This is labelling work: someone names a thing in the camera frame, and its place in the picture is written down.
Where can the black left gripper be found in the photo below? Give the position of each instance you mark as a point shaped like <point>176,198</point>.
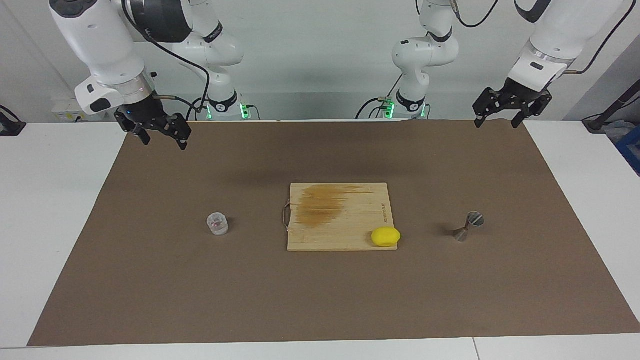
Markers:
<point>522,90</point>

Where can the blue crate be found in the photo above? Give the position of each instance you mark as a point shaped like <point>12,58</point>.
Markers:
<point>631,150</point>

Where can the yellow lemon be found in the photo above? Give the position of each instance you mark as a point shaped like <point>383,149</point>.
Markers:
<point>385,237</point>

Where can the black clamp mount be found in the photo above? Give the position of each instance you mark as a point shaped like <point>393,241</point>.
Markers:
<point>10,127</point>

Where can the brown table mat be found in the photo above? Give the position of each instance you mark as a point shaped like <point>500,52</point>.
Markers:
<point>150,290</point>

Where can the black tripod stand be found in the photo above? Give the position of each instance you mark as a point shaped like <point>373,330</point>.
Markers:
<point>597,122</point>

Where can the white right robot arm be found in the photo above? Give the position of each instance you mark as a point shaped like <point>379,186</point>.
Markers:
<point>100,40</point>

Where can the wooden cutting board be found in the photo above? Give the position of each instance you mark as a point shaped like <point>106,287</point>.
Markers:
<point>345,230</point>

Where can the steel double jigger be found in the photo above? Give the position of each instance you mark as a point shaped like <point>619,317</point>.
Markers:
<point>461,235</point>

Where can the small clear glass cup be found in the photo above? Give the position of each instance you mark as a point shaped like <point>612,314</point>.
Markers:
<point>218,225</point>

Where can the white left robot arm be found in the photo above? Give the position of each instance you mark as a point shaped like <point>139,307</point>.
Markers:
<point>565,30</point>

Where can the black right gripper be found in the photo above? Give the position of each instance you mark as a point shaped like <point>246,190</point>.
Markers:
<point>142,111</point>

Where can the white wall socket box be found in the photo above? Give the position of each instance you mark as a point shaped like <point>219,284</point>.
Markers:
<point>67,112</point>

